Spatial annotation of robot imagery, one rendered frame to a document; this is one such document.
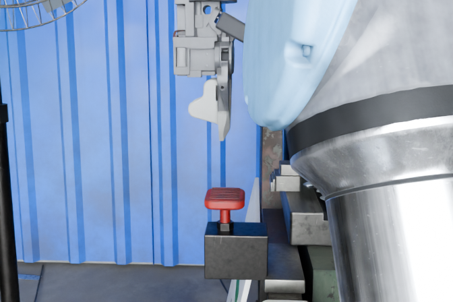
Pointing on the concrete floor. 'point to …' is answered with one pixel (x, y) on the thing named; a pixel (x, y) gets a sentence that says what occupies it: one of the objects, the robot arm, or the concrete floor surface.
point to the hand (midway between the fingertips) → (226, 132)
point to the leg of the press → (277, 227)
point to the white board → (238, 291)
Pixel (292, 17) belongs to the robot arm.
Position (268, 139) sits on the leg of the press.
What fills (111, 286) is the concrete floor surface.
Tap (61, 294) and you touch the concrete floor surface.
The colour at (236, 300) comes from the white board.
